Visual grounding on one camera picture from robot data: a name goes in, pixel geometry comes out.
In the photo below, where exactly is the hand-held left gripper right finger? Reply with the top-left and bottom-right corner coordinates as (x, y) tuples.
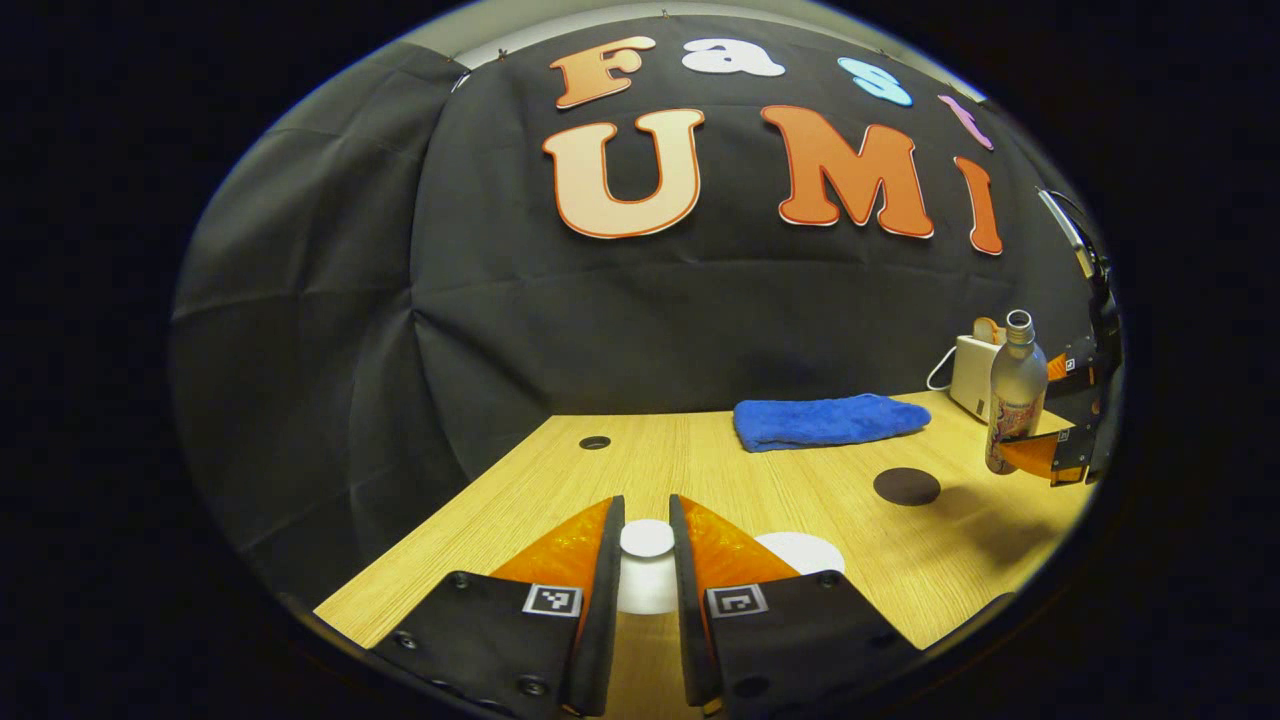
(668, 493), (926, 718)

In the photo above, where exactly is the white toaster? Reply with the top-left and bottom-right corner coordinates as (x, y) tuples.
(948, 335), (1001, 423)

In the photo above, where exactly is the silver water bottle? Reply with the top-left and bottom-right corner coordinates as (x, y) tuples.
(985, 310), (1049, 476)

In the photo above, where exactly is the black backdrop cloth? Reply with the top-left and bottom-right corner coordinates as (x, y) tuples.
(168, 10), (1121, 606)

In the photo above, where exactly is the white teacup lid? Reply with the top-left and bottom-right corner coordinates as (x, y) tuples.
(615, 518), (683, 615)

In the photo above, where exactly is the white teacup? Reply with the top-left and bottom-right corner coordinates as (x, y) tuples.
(752, 531), (847, 578)

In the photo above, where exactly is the blue towel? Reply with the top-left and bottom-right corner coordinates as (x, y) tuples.
(733, 393), (932, 454)

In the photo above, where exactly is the dark round coaster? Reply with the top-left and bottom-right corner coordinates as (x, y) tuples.
(873, 467), (942, 507)

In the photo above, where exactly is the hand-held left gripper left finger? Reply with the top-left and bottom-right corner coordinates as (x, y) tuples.
(365, 494), (627, 718)

